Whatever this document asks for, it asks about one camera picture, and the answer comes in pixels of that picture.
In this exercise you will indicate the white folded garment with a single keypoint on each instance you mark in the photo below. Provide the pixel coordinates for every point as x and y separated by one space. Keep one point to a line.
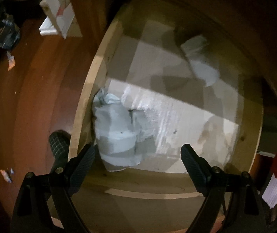
202 61

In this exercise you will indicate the dark crumpled plastic bag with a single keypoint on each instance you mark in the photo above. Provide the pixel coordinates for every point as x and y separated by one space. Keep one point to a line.
9 32

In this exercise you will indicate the orange wrapper scrap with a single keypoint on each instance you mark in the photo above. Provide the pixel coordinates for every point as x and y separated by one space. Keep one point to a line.
11 61

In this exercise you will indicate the light blue folded garment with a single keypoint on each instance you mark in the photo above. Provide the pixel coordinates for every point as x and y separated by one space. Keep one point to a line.
124 137

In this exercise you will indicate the white lined notebook paper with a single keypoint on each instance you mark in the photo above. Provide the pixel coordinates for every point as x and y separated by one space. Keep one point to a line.
270 193

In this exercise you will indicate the small white cardboard box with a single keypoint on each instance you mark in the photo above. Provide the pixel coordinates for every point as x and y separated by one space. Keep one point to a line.
60 19

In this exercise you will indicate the open wooden drawer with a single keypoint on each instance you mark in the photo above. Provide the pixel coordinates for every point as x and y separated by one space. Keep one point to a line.
140 61

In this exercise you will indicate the small wrapper scrap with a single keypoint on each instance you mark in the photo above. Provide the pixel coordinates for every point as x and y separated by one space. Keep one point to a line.
7 174

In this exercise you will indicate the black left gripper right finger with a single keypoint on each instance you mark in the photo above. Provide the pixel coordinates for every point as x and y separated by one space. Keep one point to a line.
244 209

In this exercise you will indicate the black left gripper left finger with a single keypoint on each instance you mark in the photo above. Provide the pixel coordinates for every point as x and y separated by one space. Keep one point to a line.
44 202

